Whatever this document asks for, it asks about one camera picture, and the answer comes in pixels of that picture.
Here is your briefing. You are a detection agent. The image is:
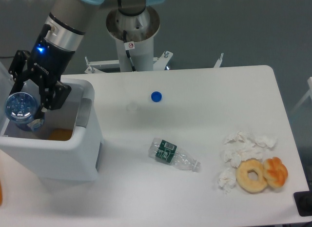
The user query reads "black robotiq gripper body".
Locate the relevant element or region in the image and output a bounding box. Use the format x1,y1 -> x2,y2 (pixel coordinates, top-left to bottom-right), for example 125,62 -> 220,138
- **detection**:
27,38 -> 75,90

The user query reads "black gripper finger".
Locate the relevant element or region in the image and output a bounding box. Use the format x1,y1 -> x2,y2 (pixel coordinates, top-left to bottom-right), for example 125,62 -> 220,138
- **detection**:
34,81 -> 72,120
8,50 -> 31,95

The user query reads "blue plastic bottle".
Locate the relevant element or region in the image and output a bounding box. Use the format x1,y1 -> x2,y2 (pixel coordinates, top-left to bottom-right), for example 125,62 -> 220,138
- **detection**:
4,92 -> 44,131

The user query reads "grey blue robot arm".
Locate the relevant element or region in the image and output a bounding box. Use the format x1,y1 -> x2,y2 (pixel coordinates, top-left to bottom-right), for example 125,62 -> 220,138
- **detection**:
9,0 -> 165,121

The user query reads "white trash can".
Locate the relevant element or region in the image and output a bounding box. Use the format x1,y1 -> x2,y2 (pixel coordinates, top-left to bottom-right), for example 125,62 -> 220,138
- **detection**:
0,65 -> 103,181

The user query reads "blue bottle cap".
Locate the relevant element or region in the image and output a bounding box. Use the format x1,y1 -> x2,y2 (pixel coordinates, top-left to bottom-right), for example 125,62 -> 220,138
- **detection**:
151,91 -> 162,103

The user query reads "clear crushed plastic bottle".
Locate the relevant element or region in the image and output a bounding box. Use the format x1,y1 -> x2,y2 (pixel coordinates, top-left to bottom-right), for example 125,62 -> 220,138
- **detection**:
148,138 -> 201,172

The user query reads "orange item in bin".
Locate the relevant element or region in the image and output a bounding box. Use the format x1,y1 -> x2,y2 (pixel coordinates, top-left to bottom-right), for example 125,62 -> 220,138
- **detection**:
48,128 -> 73,141

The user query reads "orange object left edge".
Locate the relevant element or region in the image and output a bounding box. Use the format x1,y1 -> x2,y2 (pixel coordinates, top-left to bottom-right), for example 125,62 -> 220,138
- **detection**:
0,182 -> 3,206

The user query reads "crumpled white tissue upper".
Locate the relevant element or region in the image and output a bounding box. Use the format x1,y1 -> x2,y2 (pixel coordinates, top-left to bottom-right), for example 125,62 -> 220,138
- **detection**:
221,131 -> 278,168

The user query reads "crumpled white tissue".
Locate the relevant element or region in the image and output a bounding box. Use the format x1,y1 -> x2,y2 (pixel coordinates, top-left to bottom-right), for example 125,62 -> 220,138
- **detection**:
221,131 -> 278,168
217,167 -> 236,194

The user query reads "crumpled white tissue lower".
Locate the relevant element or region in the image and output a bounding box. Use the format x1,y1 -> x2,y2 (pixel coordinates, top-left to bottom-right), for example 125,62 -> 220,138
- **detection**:
217,167 -> 236,194

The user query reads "orange glazed bun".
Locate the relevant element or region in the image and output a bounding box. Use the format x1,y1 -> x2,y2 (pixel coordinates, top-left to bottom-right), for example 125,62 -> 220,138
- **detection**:
263,157 -> 288,188

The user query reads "black device table corner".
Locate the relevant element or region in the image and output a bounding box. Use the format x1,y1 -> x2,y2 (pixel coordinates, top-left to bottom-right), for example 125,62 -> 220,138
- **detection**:
293,191 -> 312,217

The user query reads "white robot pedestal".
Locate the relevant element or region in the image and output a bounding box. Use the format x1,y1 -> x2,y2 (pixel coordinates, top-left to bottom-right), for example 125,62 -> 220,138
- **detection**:
84,6 -> 224,74

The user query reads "plain ring doughnut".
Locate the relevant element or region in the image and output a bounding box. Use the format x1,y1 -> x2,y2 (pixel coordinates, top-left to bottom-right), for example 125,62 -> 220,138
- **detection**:
235,159 -> 268,193

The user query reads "white frame right edge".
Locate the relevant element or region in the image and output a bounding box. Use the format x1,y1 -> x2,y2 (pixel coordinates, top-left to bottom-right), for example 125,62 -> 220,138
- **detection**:
290,77 -> 312,118

